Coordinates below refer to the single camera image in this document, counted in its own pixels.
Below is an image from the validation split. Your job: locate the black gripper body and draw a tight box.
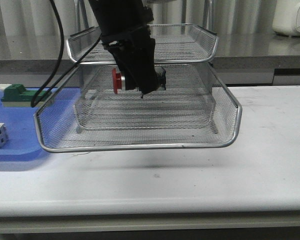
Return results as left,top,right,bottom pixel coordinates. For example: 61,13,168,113
101,24,159,95

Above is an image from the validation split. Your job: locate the red emergency stop button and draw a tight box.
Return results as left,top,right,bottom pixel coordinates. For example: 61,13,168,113
111,66,167,95

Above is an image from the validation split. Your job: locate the silver mesh tray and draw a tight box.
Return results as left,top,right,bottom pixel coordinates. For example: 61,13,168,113
74,95,216,130
66,23,219,64
44,62,242,153

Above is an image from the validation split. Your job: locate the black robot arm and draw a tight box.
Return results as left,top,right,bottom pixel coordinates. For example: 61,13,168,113
89,0,160,95

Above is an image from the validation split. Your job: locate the grey back counter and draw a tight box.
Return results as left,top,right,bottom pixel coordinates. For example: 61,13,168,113
0,33,300,87

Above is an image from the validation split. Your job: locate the blue plastic tray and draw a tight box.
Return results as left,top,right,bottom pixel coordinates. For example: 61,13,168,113
0,87,81,162

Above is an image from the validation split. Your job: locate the white appliance on counter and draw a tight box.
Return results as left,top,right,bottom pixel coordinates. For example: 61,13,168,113
272,0,300,37

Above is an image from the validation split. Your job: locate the silver metal rack frame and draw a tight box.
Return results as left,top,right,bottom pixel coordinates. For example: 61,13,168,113
74,0,219,134

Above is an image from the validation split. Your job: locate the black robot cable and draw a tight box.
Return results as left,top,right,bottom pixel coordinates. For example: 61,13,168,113
29,0,102,109

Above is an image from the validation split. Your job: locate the green electrical switch block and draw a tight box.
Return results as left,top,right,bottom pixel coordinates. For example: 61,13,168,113
0,84,37,107

